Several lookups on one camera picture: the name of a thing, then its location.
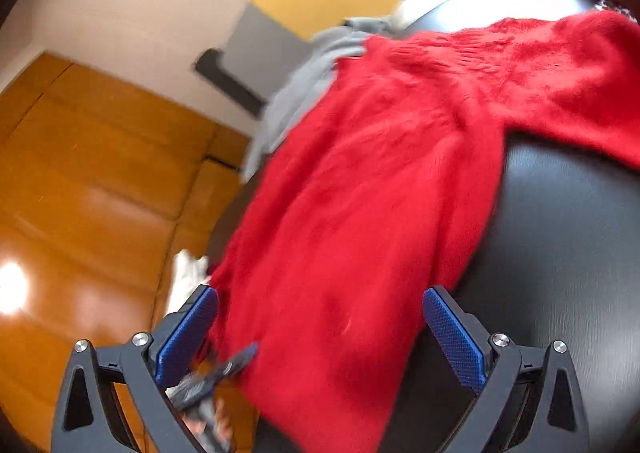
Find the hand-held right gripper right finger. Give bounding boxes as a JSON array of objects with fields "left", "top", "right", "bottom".
[{"left": 422, "top": 285, "right": 591, "bottom": 453}]

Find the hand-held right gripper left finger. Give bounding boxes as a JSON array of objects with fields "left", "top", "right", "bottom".
[{"left": 52, "top": 284, "right": 219, "bottom": 453}]

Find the person's left hand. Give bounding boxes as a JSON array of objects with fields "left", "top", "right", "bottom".
[{"left": 212, "top": 398, "right": 237, "bottom": 449}]

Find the grey garment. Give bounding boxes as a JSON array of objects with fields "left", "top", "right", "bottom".
[{"left": 242, "top": 16, "right": 401, "bottom": 181}]

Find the red knit sweater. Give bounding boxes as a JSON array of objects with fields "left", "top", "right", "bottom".
[{"left": 205, "top": 10, "right": 640, "bottom": 453}]

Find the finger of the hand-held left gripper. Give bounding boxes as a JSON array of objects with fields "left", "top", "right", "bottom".
[{"left": 217, "top": 343, "right": 260, "bottom": 376}]

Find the orange wooden wardrobe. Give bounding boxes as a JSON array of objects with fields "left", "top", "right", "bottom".
[{"left": 0, "top": 50, "right": 261, "bottom": 453}]

